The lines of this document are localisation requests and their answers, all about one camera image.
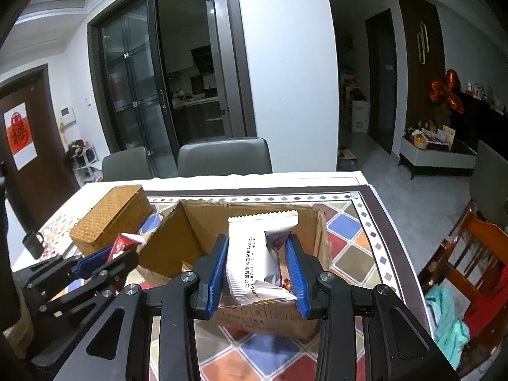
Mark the tall dark cabinet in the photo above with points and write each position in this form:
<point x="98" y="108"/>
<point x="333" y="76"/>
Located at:
<point x="412" y="99"/>

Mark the grey chair with thin legs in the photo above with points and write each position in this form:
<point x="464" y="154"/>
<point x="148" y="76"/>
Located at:
<point x="488" y="190"/>

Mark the narrow grey dining chair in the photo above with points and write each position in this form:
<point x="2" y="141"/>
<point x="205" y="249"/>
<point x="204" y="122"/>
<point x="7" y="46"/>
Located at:
<point x="127" y="164"/>

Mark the teal cloth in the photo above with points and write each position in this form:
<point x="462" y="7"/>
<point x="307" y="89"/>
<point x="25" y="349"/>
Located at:
<point x="448" y="317"/>

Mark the low white cabinet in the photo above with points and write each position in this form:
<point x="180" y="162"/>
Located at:
<point x="432" y="158"/>

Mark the dark hallway door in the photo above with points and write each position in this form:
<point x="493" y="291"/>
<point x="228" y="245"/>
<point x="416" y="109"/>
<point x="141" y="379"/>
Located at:
<point x="381" y="87"/>

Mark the red white door poster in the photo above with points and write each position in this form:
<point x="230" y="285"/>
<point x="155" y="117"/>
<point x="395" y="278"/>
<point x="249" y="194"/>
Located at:
<point x="20" y="135"/>

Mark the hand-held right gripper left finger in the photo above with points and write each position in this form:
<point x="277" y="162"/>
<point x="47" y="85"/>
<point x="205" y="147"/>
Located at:
<point x="218" y="278"/>

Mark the dark wooden door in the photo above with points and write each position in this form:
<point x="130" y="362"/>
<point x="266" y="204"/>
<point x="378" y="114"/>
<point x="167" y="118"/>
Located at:
<point x="47" y="95"/>

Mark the black mug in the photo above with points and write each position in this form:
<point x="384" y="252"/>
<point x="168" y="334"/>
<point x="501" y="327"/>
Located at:
<point x="32" y="246"/>

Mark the dark sideboard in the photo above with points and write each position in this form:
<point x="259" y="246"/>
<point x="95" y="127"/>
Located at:
<point x="484" y="127"/>

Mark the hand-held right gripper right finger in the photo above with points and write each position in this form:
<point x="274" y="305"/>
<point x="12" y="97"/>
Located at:
<point x="295" y="278"/>

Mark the white grey snack packet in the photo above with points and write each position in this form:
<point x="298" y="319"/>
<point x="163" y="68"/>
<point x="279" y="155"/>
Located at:
<point x="246" y="262"/>

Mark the dark red snack packet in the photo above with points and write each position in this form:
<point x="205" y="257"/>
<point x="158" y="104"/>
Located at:
<point x="123" y="244"/>

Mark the white shoe rack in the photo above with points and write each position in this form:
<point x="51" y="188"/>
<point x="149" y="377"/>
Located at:
<point x="85" y="166"/>

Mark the small yellow basket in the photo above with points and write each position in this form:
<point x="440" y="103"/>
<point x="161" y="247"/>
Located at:
<point x="420" y="141"/>

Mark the dark framed sliding glass door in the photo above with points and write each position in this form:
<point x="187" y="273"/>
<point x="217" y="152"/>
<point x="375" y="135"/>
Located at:
<point x="131" y="87"/>

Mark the white hallway box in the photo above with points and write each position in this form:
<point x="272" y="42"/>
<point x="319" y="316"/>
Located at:
<point x="360" y="117"/>

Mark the colourful diamond pattern tablecloth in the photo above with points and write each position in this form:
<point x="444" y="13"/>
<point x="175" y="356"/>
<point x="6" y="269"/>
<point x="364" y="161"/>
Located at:
<point x="349" y="262"/>

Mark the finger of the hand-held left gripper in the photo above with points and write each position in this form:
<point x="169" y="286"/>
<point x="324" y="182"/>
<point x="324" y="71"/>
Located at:
<point x="119" y="268"/>
<point x="93" y="262"/>

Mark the red garment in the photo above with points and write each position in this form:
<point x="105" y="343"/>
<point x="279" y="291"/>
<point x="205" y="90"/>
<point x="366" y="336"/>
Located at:
<point x="492" y="305"/>

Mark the wooden chair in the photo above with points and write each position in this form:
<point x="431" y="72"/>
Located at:
<point x="484" y="238"/>

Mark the woven rattan lidded box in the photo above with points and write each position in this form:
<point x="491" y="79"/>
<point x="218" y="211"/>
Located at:
<point x="111" y="214"/>

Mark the red foil balloons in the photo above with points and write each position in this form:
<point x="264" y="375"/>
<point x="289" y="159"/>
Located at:
<point x="440" y="91"/>

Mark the wide grey dining chair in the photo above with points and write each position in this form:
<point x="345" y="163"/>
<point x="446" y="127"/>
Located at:
<point x="222" y="158"/>

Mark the white intercom panel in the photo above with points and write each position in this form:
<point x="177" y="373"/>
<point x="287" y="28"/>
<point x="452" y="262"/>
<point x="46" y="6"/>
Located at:
<point x="68" y="114"/>

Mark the brown cardboard box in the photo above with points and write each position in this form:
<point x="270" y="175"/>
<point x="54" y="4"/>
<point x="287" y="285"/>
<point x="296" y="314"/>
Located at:
<point x="258" y="323"/>

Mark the floral patterned placemat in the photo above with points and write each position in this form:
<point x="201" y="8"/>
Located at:
<point x="59" y="226"/>

